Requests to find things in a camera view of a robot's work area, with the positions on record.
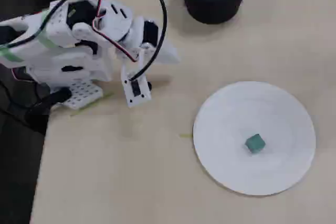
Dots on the black table clamp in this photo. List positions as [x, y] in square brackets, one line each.
[44, 106]

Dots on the short green tape strip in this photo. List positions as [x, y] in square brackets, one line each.
[186, 135]

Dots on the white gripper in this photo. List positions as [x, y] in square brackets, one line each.
[168, 54]

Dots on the white paper plate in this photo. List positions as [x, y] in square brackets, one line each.
[236, 108]

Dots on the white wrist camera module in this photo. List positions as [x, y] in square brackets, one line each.
[140, 95]

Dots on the long green tape strip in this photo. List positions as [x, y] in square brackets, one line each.
[92, 104]

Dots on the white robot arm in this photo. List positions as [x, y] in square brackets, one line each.
[78, 61]

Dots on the wide green tape band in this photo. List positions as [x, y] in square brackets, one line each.
[47, 39]

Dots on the white perforated base plate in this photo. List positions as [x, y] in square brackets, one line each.
[84, 94]

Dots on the narrow green tape band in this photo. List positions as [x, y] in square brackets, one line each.
[9, 56]

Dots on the green cube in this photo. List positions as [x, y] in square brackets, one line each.
[255, 144]

